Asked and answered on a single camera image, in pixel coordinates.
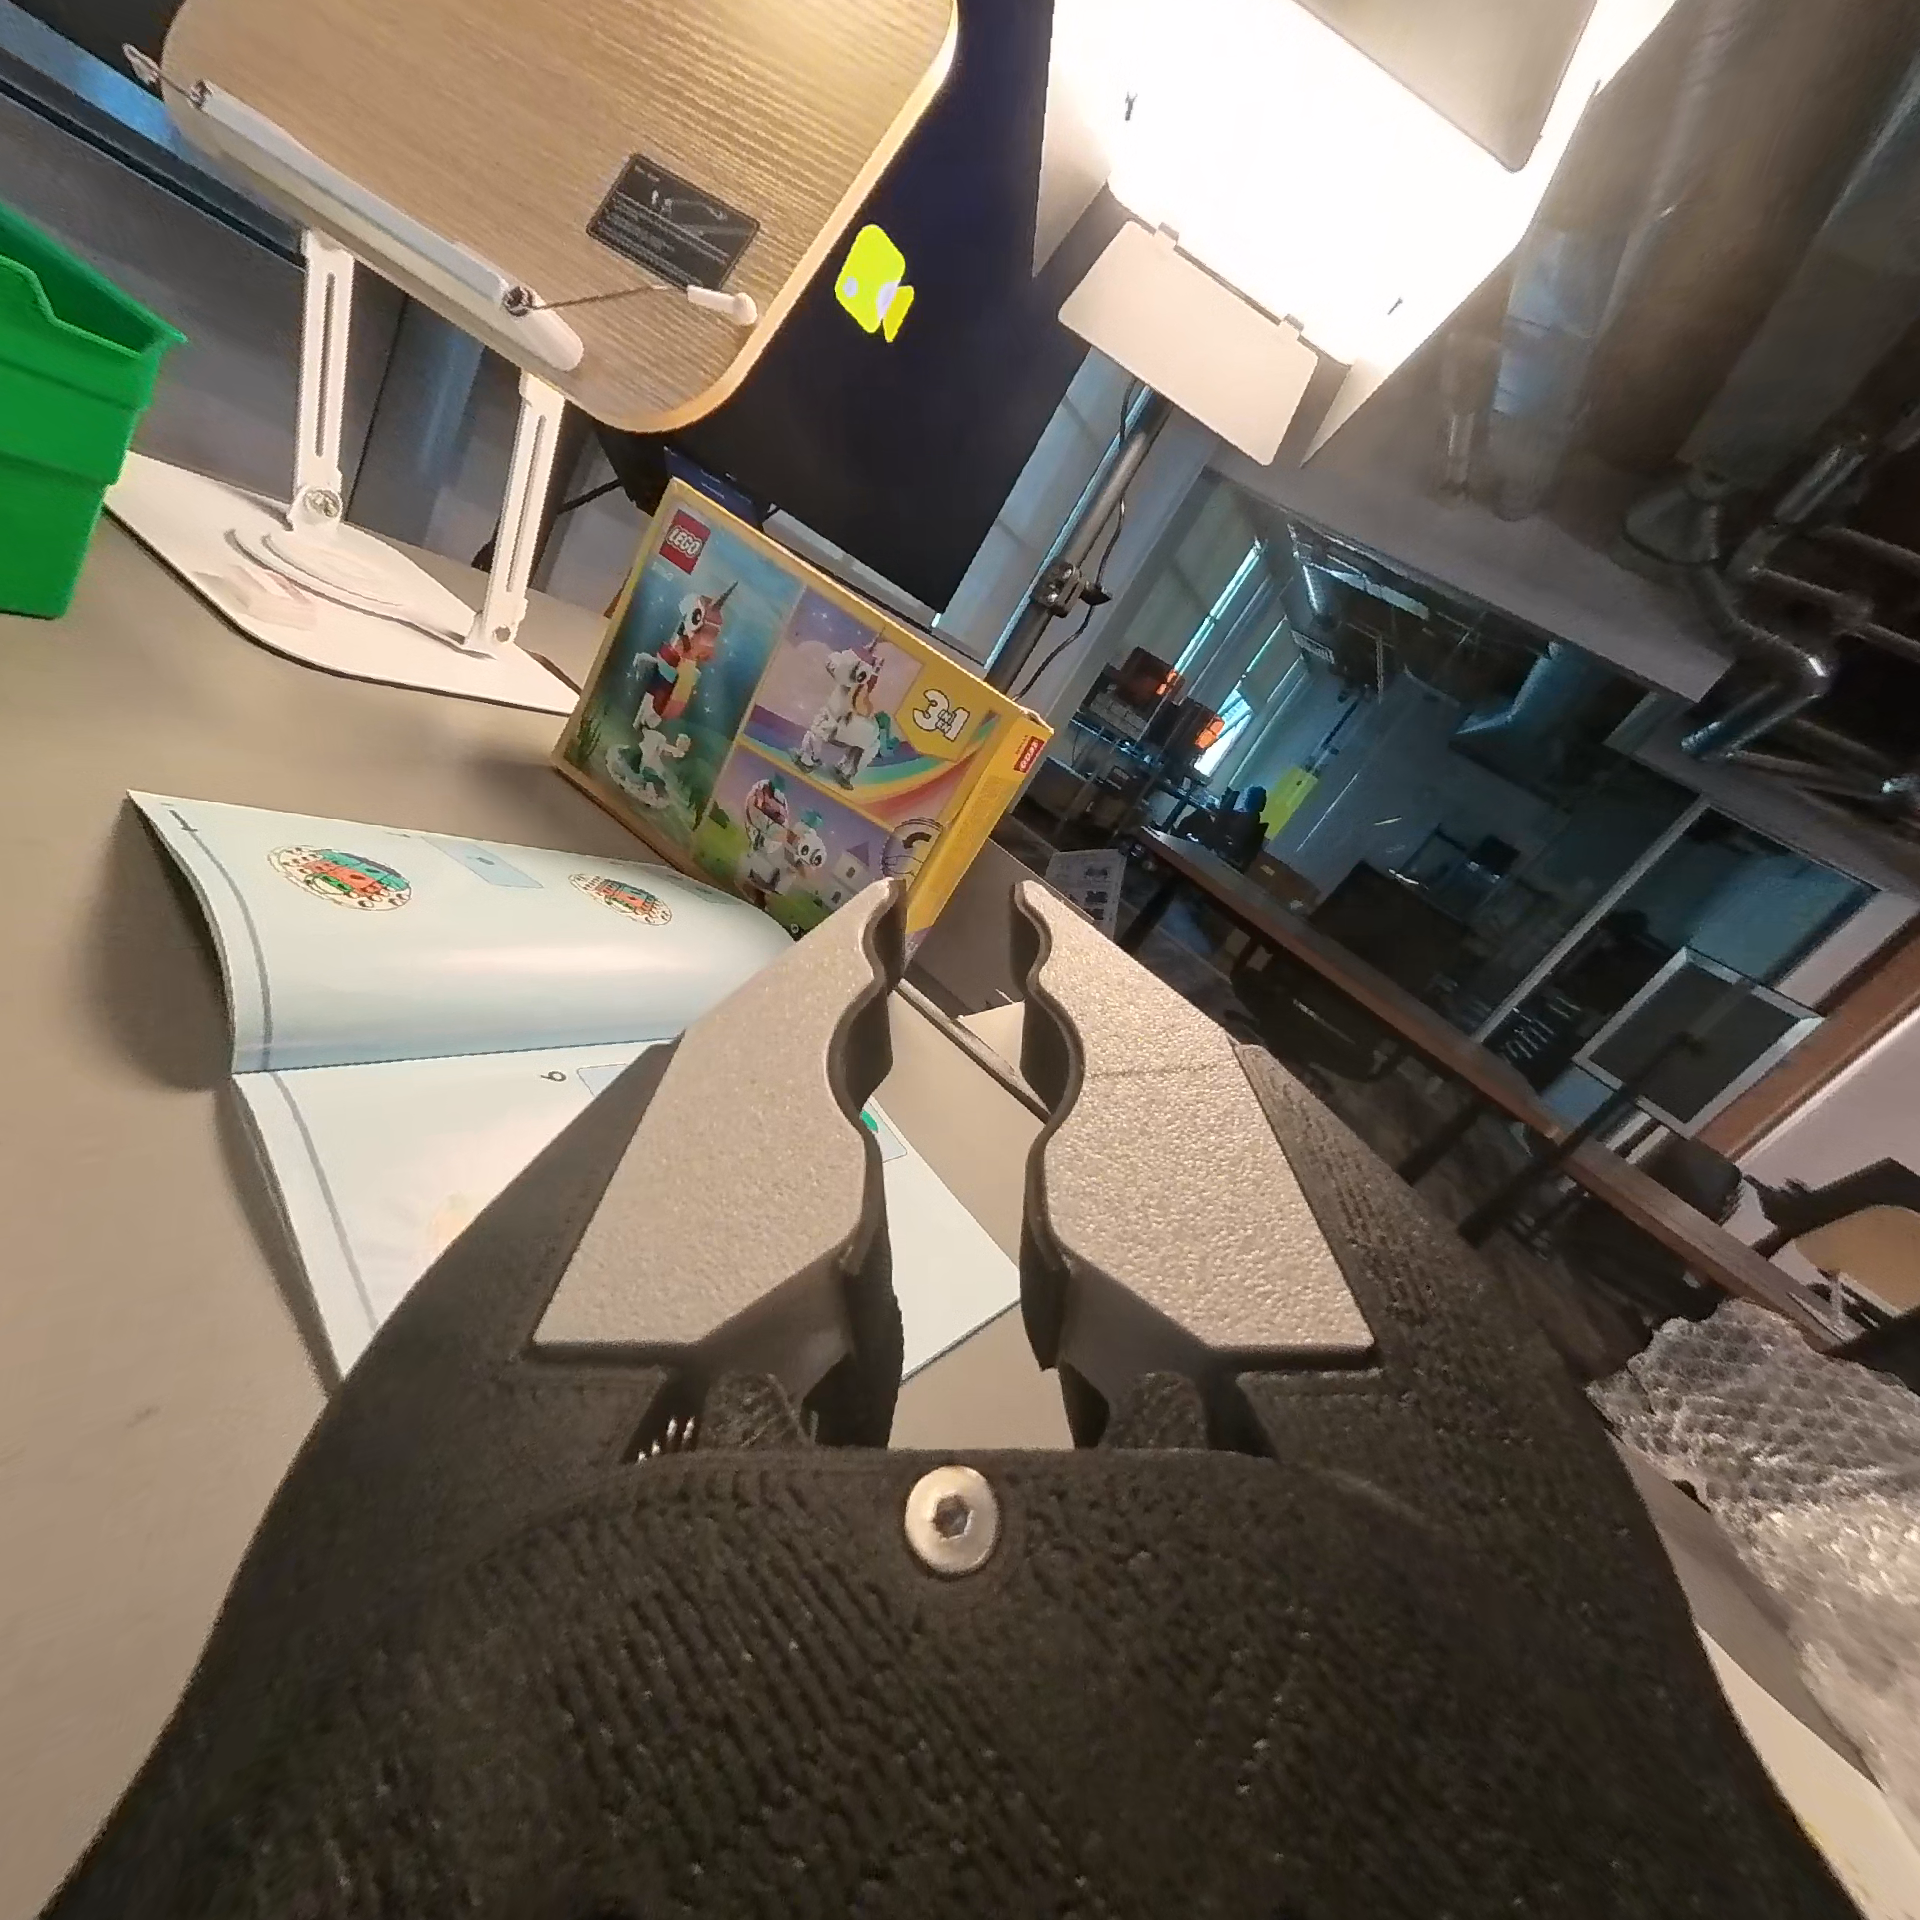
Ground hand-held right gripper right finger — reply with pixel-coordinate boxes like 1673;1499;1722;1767
1011;877;1380;1408

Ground yellow sticker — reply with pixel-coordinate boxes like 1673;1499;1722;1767
834;224;918;344

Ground green plastic bin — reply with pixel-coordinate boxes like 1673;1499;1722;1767
0;202;184;619

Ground long wooden table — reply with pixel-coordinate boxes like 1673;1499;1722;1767
1117;825;1861;1353

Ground silver ventilation ducts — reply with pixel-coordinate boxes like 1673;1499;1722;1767
1627;404;1920;768

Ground clear bubble wrap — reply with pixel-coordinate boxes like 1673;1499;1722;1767
1588;1297;1920;1804

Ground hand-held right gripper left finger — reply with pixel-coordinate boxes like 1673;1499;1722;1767
533;877;910;1408

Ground light blue instruction booklet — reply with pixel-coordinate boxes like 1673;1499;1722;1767
127;792;1024;1389

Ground dark office chair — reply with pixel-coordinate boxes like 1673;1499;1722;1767
1726;1156;1920;1353

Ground black monitor screen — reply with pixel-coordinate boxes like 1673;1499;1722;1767
576;0;1097;633

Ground yellow toy brick set box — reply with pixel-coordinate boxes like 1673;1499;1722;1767
553;481;1056;939

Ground studio light panel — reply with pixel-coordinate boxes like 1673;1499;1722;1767
1034;0;1682;467

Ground light stand pole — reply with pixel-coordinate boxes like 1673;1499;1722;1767
989;383;1172;708

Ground wooden book stand white base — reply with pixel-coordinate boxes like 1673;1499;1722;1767
104;0;961;714

